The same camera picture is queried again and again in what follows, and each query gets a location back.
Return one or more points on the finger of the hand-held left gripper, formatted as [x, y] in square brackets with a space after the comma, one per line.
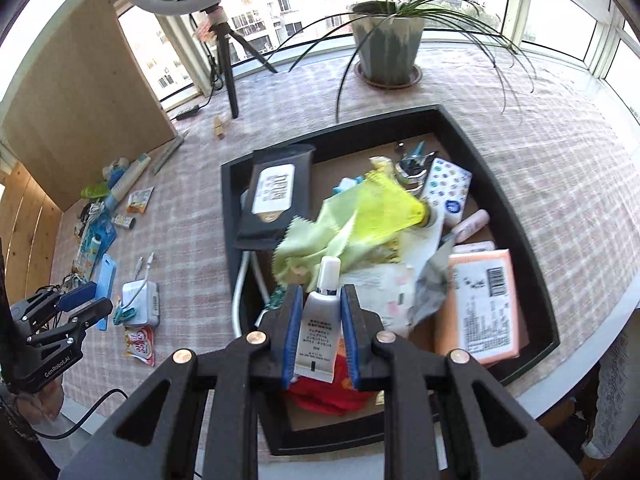
[77, 294]
[92, 312]

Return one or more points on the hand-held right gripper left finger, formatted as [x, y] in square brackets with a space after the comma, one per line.
[290, 345]

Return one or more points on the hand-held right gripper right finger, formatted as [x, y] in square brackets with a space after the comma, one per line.
[350, 345]

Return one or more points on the small white tube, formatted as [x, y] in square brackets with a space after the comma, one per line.
[320, 330]

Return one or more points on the white charger box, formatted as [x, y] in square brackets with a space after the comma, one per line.
[140, 305]

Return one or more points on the white lotion bottle blue cap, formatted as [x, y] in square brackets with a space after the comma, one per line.
[132, 175]

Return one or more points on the black tray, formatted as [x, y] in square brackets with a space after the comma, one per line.
[520, 240]

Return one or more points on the person's left forearm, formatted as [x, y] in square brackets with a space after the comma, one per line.
[10, 420]

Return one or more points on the person's left hand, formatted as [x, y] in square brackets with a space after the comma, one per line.
[47, 402]

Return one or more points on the teal plastic clip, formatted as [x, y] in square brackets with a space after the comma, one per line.
[122, 315]
[415, 152]

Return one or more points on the blue packaged item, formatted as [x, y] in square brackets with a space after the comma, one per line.
[92, 245]

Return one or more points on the crumpled white plastic bag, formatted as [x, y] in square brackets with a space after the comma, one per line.
[380, 290]

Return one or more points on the wooden cabinet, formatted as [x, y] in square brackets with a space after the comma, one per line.
[30, 230]

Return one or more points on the small striped box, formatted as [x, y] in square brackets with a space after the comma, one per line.
[124, 221]

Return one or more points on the green packet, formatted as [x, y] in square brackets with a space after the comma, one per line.
[95, 190]

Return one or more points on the orange snack packet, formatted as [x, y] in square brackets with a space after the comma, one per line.
[140, 201]

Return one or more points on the light green cloth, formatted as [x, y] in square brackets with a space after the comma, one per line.
[320, 230]

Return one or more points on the white teal plastic item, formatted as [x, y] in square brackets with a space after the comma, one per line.
[117, 166]

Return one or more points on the orange tissue pack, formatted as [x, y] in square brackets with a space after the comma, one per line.
[480, 310]

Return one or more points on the yellow shuttlecock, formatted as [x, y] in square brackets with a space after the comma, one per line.
[385, 210]

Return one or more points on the pink tube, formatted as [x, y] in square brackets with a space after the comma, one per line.
[475, 247]
[472, 224]

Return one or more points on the teal printed tube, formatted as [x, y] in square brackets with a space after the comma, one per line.
[345, 185]

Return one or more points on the grey pen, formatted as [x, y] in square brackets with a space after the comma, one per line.
[170, 152]

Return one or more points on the black wet wipes pack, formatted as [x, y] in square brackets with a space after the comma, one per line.
[300, 170]

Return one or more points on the long yellow packet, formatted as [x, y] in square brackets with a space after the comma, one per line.
[380, 164]

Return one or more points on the metal clip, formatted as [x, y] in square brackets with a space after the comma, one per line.
[410, 170]

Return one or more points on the dotted white tissue pack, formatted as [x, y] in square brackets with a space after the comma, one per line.
[447, 180]

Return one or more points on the wooden board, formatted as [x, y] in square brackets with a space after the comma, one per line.
[75, 100]

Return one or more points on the wooden clothespin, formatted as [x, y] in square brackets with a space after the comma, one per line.
[220, 127]

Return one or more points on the white lace cloth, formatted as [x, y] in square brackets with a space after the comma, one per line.
[615, 400]

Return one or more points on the brown plant saucer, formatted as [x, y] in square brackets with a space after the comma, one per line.
[361, 74]

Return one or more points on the pink checked tablecloth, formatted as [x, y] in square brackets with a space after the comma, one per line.
[550, 160]

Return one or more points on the grey pot with grass plant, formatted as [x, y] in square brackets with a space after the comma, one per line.
[385, 45]

